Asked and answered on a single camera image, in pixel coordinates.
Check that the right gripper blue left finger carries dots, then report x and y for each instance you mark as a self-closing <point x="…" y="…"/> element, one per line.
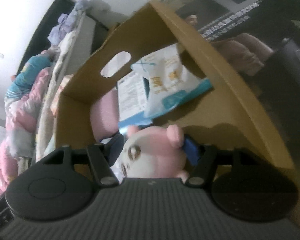
<point x="113" y="148"/>

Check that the red wet wipes pack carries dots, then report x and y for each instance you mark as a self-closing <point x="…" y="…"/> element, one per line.
<point x="54" y="104"/>

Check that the right hand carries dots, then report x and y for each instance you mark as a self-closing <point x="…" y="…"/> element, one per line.
<point x="244" y="52"/>

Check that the pink pig plush toy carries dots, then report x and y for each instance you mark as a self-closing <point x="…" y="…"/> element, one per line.
<point x="154" y="152"/>

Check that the brown cardboard box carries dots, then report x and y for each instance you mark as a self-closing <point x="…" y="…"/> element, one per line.
<point x="250" y="170"/>

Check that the blue pillow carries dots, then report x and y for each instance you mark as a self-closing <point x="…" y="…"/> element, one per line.
<point x="24" y="81"/>

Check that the white rolled blanket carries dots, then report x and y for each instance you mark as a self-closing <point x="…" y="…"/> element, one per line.
<point x="74" y="51"/>

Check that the black headboard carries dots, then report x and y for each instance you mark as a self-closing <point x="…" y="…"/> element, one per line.
<point x="39" y="39"/>

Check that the black printed carton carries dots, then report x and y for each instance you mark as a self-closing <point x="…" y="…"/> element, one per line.
<point x="271" y="21"/>

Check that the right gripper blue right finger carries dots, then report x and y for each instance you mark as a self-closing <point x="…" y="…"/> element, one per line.
<point x="192" y="149"/>

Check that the purple clothes pile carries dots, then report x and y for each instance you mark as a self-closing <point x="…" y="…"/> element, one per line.
<point x="67" y="23"/>

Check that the pink grey quilt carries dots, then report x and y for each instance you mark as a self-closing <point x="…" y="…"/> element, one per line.
<point x="21" y="122"/>

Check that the white blue paper box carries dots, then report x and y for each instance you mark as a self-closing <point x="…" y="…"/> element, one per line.
<point x="132" y="99"/>

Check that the cotton swab bag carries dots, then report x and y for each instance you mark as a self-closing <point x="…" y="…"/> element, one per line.
<point x="170" y="83"/>

